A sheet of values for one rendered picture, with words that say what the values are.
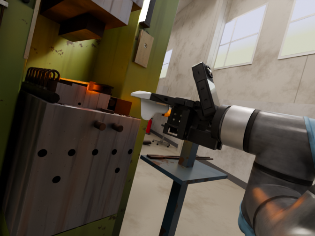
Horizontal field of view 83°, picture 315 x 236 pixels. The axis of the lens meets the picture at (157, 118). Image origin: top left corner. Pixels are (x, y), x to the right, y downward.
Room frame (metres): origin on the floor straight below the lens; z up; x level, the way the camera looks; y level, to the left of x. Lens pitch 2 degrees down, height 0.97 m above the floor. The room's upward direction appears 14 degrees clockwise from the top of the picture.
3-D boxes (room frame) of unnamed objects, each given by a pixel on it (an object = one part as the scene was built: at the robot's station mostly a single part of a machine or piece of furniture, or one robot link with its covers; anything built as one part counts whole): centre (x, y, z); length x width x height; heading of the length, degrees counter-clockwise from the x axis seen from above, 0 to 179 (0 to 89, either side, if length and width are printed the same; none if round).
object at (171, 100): (0.37, -0.02, 1.00); 0.09 x 0.05 x 0.02; 85
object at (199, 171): (0.95, -0.21, 0.71); 0.40 x 0.30 x 0.02; 132
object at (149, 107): (0.38, 0.03, 0.98); 0.09 x 0.03 x 0.06; 85
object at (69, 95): (0.78, 0.43, 0.96); 0.42 x 0.20 x 0.09; 49
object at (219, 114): (0.37, -0.08, 0.97); 0.12 x 0.08 x 0.09; 49
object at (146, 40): (0.96, 0.17, 1.27); 0.09 x 0.02 x 0.17; 139
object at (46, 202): (0.83, 0.40, 0.69); 0.56 x 0.38 x 0.45; 49
